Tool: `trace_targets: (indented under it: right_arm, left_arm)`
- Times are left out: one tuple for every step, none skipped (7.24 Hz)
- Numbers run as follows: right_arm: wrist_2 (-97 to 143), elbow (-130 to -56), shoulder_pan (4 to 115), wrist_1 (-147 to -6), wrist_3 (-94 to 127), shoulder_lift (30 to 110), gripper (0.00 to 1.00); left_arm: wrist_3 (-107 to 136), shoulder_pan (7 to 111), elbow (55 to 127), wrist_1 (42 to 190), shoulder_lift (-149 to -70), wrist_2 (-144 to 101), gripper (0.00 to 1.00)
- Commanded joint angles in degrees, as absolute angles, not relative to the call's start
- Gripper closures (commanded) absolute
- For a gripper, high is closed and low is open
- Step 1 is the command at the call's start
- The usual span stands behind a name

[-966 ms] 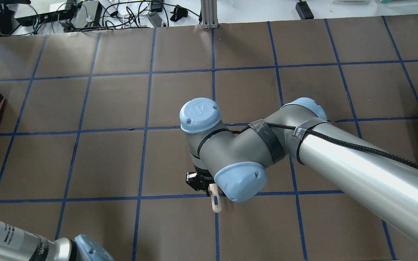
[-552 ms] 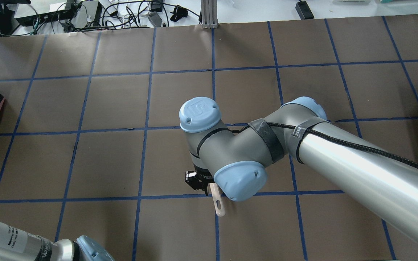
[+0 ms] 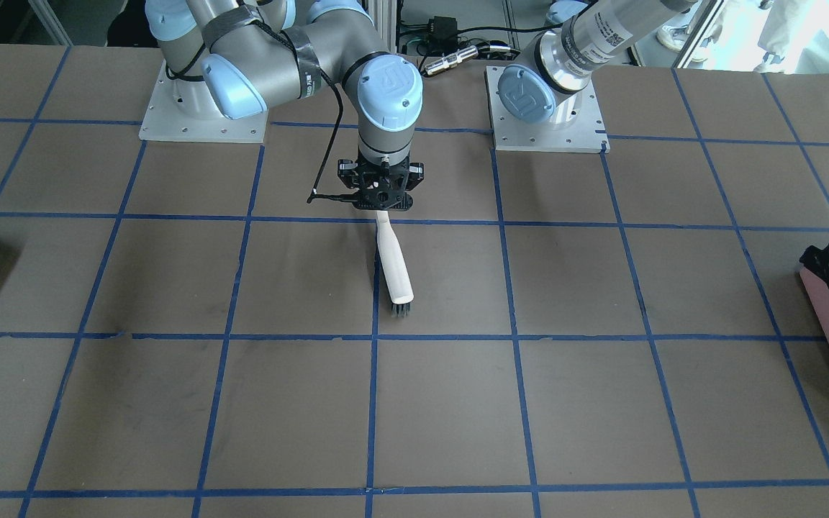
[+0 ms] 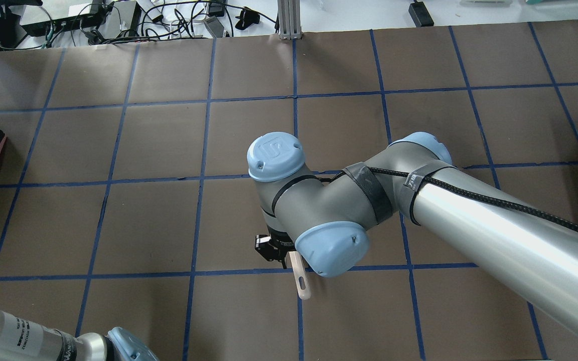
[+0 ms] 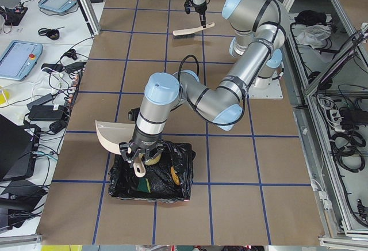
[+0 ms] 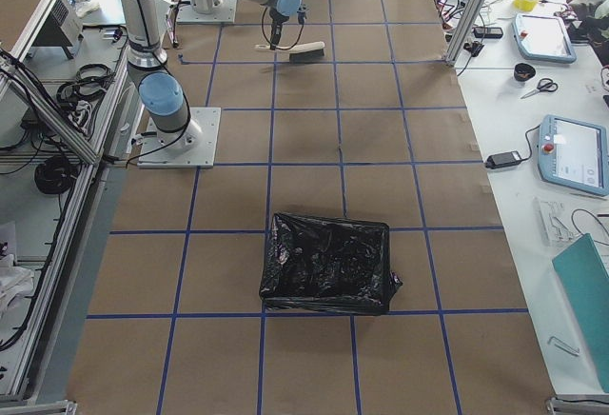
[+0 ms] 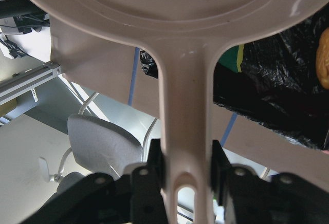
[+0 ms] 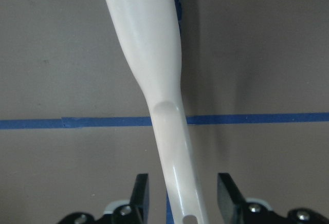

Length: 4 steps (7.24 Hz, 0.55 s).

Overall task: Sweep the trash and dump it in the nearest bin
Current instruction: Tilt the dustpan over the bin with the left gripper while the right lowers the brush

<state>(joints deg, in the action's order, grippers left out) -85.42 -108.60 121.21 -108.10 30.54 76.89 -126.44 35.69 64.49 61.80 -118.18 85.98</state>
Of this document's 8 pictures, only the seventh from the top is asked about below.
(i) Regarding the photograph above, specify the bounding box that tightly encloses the grey office chair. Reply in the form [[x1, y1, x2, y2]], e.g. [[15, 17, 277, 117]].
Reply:
[[38, 114, 143, 195]]

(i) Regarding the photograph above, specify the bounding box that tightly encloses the white plastic dustpan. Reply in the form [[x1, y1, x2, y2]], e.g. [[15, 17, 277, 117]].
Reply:
[[31, 0, 328, 223]]

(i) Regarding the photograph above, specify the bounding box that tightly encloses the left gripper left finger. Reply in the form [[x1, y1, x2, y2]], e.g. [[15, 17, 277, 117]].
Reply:
[[23, 139, 167, 223]]

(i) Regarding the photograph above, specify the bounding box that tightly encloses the yellow green sponge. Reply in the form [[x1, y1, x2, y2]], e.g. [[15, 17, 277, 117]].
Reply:
[[218, 44, 245, 73]]

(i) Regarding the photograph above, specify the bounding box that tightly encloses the aluminium frame post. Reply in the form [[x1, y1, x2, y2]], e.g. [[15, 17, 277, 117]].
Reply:
[[1, 62, 62, 105]]

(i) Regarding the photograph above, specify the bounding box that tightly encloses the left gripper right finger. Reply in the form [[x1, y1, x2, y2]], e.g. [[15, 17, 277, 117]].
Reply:
[[211, 140, 328, 223]]

